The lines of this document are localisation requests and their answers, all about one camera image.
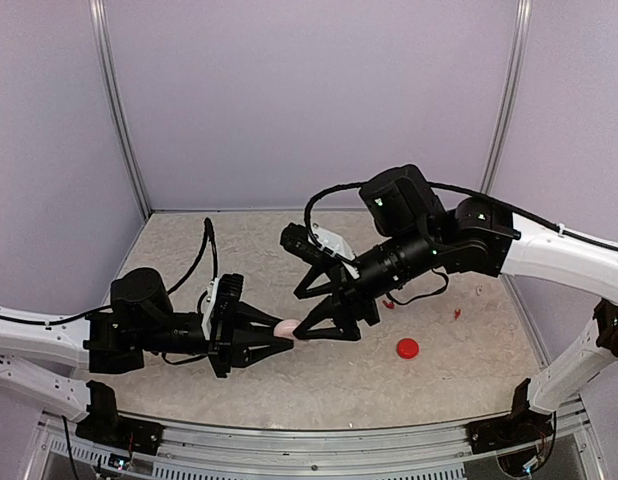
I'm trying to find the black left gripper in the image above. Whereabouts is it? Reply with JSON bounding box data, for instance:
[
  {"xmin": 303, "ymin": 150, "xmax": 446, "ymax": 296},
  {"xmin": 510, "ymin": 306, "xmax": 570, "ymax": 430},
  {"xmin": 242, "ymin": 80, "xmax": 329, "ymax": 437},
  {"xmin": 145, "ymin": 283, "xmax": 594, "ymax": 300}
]
[{"xmin": 137, "ymin": 301, "xmax": 293, "ymax": 379}]

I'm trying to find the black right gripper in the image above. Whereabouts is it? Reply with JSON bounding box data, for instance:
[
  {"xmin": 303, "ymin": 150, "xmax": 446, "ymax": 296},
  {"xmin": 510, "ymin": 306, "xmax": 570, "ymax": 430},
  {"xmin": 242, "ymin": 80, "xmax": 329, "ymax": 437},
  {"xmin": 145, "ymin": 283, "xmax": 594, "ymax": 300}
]
[{"xmin": 292, "ymin": 222, "xmax": 442, "ymax": 340}]

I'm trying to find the pink round lid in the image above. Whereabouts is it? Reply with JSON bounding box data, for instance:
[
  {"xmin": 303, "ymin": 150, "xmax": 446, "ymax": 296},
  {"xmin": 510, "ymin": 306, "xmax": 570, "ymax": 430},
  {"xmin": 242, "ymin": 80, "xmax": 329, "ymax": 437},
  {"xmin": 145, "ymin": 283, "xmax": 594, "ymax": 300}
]
[{"xmin": 273, "ymin": 319, "xmax": 300, "ymax": 340}]

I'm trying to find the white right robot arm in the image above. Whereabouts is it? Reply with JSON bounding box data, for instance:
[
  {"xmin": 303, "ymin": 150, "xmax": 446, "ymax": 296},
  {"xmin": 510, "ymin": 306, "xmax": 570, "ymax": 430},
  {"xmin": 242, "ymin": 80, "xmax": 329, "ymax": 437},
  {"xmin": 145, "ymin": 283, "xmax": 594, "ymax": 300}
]
[{"xmin": 281, "ymin": 164, "xmax": 618, "ymax": 444}]

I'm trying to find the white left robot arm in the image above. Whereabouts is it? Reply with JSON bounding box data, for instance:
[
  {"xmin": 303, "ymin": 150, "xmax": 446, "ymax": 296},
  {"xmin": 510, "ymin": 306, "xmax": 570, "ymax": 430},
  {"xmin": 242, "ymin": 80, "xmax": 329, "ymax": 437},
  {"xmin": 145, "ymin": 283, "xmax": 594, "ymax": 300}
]
[{"xmin": 0, "ymin": 267, "xmax": 294, "ymax": 378}]

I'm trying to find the red round object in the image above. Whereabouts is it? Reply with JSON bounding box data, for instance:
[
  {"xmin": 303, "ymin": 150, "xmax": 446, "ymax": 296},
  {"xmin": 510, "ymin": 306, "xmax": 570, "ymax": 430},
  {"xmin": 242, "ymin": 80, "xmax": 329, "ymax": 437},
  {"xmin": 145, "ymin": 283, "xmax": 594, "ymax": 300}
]
[{"xmin": 396, "ymin": 338, "xmax": 420, "ymax": 360}]

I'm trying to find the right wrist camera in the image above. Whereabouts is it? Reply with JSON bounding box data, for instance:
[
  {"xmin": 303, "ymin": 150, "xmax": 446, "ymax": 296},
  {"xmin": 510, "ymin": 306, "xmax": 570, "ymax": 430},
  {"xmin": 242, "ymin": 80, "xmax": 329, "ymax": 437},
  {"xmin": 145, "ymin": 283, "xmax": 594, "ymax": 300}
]
[{"xmin": 280, "ymin": 223, "xmax": 358, "ymax": 278}]

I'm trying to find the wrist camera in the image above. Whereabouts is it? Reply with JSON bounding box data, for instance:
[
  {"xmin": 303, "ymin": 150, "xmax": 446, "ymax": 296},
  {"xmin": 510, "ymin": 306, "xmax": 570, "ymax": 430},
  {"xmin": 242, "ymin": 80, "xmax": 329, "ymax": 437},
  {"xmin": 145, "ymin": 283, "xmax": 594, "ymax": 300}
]
[
  {"xmin": 201, "ymin": 273, "xmax": 244, "ymax": 340},
  {"xmin": 280, "ymin": 223, "xmax": 358, "ymax": 278}
]

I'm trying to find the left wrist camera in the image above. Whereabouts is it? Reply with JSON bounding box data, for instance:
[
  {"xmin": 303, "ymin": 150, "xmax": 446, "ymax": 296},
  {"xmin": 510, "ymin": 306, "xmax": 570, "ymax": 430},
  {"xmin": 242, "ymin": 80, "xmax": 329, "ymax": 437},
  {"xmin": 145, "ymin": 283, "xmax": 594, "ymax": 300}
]
[{"xmin": 201, "ymin": 273, "xmax": 244, "ymax": 340}]

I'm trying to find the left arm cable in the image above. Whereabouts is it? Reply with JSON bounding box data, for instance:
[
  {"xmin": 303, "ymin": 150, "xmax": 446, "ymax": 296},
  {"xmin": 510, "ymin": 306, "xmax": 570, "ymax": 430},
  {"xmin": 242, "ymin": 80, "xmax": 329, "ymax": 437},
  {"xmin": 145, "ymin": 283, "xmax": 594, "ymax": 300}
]
[{"xmin": 166, "ymin": 217, "xmax": 220, "ymax": 294}]

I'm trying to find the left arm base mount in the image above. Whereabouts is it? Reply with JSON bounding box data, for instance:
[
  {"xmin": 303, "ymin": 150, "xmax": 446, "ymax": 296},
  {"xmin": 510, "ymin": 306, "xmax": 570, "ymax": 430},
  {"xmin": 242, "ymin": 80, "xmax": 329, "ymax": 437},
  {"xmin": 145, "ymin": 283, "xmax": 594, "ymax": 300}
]
[{"xmin": 76, "ymin": 414, "xmax": 165, "ymax": 456}]

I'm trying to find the front aluminium rail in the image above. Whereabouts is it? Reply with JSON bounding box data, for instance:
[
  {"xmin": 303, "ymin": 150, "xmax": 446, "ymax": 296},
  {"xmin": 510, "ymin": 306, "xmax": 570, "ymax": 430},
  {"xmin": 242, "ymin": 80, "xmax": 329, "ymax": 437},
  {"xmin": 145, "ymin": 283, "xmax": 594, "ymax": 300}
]
[{"xmin": 22, "ymin": 398, "xmax": 608, "ymax": 479}]

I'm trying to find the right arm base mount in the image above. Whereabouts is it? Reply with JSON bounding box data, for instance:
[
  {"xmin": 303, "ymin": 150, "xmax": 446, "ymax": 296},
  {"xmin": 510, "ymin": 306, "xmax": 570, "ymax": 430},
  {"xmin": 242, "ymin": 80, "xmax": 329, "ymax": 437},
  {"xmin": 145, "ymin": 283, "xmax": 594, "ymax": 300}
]
[{"xmin": 466, "ymin": 411, "xmax": 555, "ymax": 454}]

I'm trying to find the right aluminium frame post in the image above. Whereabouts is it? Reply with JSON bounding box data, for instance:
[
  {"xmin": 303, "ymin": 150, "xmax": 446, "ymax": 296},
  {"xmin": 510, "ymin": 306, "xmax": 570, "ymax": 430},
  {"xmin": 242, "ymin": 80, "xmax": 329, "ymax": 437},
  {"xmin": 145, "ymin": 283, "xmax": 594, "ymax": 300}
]
[{"xmin": 479, "ymin": 0, "xmax": 532, "ymax": 195}]

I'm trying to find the aluminium frame post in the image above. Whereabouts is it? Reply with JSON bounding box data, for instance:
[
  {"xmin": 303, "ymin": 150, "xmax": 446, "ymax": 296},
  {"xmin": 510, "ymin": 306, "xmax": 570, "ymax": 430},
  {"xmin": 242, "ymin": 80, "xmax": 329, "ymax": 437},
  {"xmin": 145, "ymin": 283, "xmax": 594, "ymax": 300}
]
[
  {"xmin": 479, "ymin": 0, "xmax": 532, "ymax": 195},
  {"xmin": 89, "ymin": 0, "xmax": 153, "ymax": 222}
]

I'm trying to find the left aluminium frame post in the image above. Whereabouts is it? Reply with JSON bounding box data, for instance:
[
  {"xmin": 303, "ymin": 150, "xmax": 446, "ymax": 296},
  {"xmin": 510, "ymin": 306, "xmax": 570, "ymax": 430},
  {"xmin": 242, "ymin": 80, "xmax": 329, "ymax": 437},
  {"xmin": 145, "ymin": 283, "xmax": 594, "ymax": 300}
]
[{"xmin": 89, "ymin": 0, "xmax": 153, "ymax": 222}]

